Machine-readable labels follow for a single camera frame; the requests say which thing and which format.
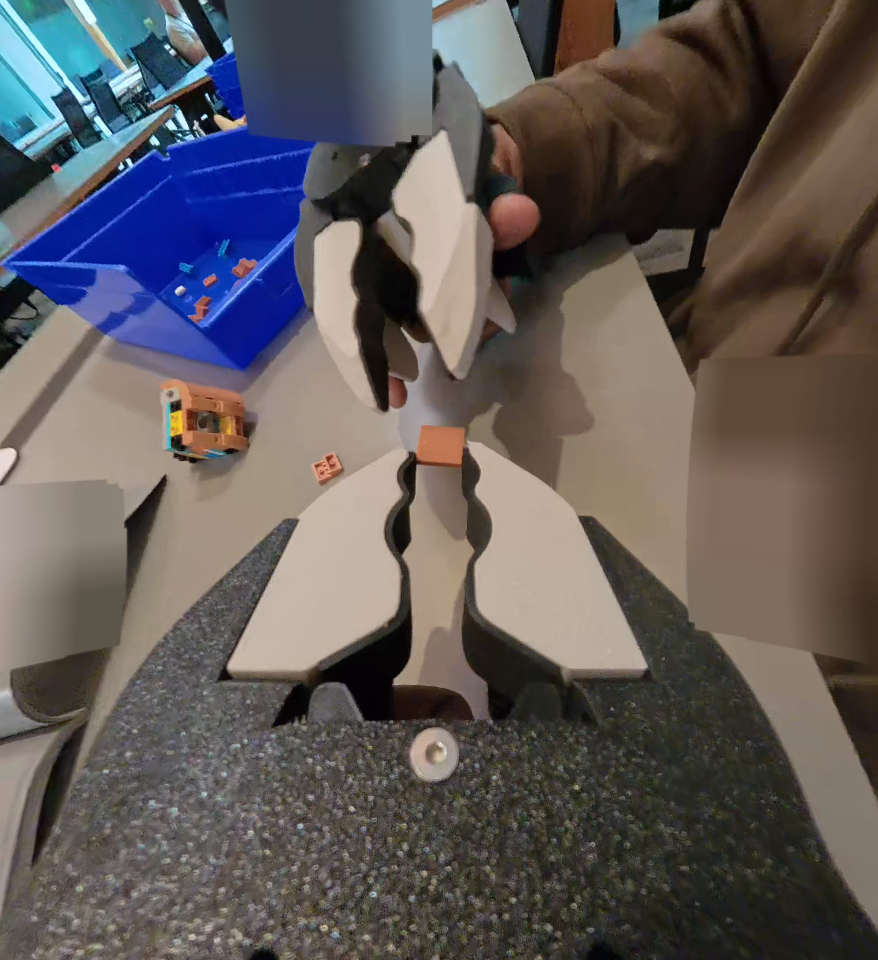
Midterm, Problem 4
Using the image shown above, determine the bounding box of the brown toy brick model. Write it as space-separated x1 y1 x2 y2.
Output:
160 380 251 464

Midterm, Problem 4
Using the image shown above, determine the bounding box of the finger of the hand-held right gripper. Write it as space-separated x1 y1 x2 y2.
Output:
310 217 393 414
375 131 496 381

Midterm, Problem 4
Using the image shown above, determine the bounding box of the black office chair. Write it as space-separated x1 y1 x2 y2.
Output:
130 33 194 91
52 88 102 147
79 69 121 125

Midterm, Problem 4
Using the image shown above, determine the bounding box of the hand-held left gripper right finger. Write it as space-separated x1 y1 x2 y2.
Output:
463 442 650 684

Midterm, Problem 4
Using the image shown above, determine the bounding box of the wooden support post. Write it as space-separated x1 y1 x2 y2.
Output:
555 0 620 75

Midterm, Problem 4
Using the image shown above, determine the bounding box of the blue plastic bin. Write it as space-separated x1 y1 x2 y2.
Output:
4 127 318 372
208 51 248 121

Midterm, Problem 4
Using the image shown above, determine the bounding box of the person's right hand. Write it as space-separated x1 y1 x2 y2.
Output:
487 123 542 254

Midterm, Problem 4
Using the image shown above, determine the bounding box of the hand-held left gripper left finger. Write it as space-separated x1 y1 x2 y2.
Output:
226 450 417 685

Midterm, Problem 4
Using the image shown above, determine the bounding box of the grey desk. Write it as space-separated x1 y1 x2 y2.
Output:
0 240 878 960

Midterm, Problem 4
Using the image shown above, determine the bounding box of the person's brown jacket torso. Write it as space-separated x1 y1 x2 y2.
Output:
664 0 878 931

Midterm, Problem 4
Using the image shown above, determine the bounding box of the person's right forearm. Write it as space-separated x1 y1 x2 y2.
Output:
484 0 852 256

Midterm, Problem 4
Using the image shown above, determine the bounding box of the wood-edged office desk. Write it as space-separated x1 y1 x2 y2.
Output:
0 105 177 301

